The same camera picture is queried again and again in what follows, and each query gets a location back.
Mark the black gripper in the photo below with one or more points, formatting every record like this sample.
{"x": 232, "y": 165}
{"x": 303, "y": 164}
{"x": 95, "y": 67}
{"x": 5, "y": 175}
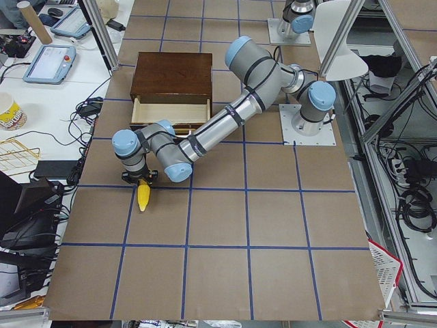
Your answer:
{"x": 149, "y": 175}

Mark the yellow corn cob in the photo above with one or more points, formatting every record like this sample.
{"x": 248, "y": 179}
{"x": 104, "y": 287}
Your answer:
{"x": 143, "y": 194}

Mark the light wood drawer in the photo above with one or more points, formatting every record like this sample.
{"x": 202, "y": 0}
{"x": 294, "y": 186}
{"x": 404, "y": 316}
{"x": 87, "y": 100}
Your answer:
{"x": 184, "y": 118}

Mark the dark brown wooden cabinet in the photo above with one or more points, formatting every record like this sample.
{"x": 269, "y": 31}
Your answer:
{"x": 162, "y": 77}

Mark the black monitor equipment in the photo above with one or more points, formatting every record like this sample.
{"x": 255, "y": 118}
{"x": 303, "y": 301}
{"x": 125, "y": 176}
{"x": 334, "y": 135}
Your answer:
{"x": 30, "y": 214}

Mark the popcorn paper bucket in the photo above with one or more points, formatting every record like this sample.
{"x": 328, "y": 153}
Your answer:
{"x": 12, "y": 116}

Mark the blue teach pendant near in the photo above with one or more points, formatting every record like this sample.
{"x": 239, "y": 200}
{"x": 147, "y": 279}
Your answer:
{"x": 50, "y": 65}

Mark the blue teach pendant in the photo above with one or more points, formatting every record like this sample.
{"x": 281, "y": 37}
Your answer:
{"x": 50, "y": 65}
{"x": 72, "y": 25}

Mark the black power adapter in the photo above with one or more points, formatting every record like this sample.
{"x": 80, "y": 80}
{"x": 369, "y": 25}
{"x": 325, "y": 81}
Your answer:
{"x": 116, "y": 25}

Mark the blue teach pendant far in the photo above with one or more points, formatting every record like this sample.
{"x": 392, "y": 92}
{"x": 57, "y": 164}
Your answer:
{"x": 72, "y": 25}

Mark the cardboard tube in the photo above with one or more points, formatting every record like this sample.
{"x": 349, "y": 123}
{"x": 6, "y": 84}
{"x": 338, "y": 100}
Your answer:
{"x": 34, "y": 21}

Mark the white plastic basket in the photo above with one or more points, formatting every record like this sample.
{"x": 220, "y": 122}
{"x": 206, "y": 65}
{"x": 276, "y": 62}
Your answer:
{"x": 388, "y": 270}

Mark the gold wire rack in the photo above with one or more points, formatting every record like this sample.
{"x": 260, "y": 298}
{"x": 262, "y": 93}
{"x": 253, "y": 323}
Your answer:
{"x": 16, "y": 158}

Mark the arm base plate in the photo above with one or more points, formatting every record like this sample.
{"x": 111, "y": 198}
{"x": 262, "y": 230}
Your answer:
{"x": 296, "y": 131}
{"x": 278, "y": 36}

